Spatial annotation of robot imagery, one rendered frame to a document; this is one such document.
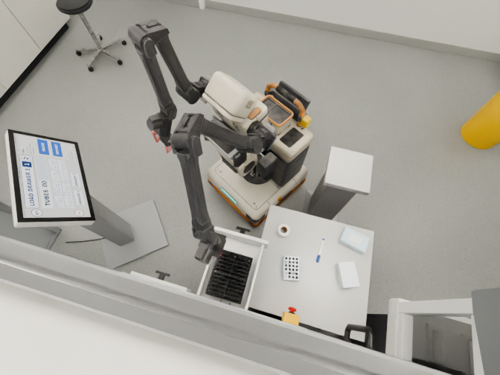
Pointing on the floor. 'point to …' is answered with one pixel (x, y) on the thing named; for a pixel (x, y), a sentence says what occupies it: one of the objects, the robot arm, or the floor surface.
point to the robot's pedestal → (339, 183)
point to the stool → (71, 7)
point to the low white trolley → (312, 273)
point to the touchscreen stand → (128, 232)
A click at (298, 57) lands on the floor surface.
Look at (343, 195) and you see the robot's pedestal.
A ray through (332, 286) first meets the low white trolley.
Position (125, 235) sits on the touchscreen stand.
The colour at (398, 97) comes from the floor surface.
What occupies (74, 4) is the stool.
